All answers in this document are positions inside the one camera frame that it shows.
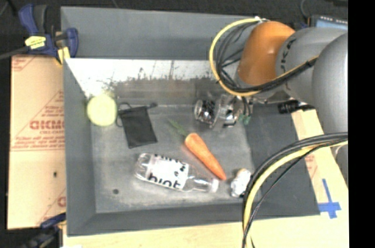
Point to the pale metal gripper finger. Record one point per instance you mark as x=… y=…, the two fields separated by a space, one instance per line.
x=208 y=118
x=206 y=105

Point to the orange toy carrot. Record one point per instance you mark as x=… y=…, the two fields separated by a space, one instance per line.
x=205 y=154

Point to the clear plastic bottle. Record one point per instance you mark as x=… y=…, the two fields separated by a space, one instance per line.
x=164 y=172

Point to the black cloth pouch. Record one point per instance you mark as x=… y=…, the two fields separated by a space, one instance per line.
x=137 y=129

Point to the white crumpled lump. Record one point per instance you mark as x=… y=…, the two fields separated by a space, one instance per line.
x=240 y=182

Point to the grey metal bin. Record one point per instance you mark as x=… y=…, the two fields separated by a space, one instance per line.
x=146 y=35

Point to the pale green cucumber slice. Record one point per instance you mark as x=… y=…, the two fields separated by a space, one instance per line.
x=102 y=110

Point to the brown cardboard board red print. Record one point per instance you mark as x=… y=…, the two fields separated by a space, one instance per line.
x=35 y=112

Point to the black cylinder on white bracket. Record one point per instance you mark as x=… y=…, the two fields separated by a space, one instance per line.
x=290 y=107

